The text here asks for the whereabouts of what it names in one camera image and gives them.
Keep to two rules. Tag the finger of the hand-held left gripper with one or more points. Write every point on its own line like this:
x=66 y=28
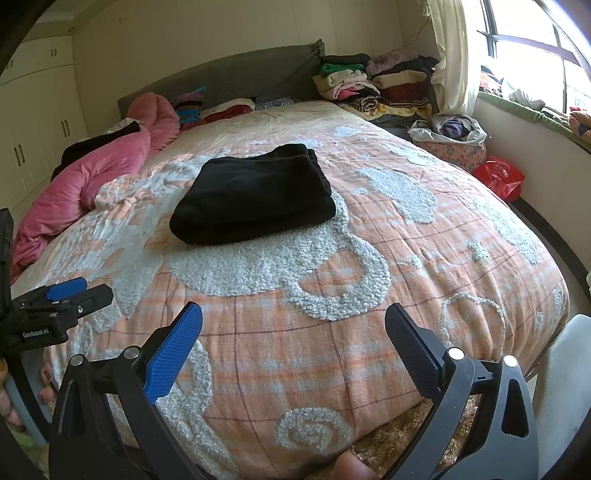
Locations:
x=67 y=288
x=92 y=300

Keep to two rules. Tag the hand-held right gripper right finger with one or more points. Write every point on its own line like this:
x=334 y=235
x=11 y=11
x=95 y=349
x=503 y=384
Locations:
x=415 y=355

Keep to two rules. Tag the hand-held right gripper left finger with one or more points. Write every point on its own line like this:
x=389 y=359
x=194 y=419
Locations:
x=173 y=355

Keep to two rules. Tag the black sweater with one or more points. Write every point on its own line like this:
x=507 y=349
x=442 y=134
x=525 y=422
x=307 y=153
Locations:
x=254 y=194

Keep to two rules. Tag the pile of folded clothes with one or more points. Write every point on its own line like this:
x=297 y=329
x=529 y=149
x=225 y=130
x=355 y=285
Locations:
x=374 y=83

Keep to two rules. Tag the clothes on window seat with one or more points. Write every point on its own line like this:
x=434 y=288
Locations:
x=521 y=94

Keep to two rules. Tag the person's left hand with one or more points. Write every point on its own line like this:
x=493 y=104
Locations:
x=7 y=401

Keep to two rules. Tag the person's right hand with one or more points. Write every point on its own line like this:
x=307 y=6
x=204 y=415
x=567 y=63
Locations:
x=353 y=468

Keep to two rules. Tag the beige shaggy rug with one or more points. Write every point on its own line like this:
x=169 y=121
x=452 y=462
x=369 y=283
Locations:
x=388 y=438

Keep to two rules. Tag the pink quilt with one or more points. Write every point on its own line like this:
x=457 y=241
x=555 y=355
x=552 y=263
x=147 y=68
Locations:
x=78 y=184

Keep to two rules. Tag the bed with orange plaid quilt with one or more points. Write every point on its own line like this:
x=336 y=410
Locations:
x=323 y=277

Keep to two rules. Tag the black cloth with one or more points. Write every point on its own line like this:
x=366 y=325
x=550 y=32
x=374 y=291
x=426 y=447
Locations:
x=97 y=143

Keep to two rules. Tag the white plush cloth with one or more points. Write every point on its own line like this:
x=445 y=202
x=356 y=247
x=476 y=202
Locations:
x=568 y=369

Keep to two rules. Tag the cream wardrobe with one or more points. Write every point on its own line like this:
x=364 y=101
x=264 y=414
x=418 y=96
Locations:
x=37 y=115

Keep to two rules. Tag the red plastic bag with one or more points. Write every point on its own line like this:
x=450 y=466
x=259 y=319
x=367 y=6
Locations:
x=498 y=177

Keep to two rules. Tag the floral laundry basket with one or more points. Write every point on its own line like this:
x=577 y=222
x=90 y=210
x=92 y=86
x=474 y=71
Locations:
x=452 y=147

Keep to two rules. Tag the colourful striped pillow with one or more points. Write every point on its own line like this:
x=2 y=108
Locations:
x=189 y=106

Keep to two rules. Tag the olive padded headboard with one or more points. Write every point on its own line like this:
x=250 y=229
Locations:
x=231 y=74

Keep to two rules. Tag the green window seat cushion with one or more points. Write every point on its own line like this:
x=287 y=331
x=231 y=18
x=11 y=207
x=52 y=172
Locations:
x=526 y=113

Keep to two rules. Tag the dark floral cloth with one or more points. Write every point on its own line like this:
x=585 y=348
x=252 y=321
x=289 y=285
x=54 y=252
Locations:
x=277 y=102

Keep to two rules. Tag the cream curtain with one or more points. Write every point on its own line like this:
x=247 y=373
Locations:
x=455 y=55

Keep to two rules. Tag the window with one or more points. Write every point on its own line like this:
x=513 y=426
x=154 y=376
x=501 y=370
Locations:
x=526 y=46

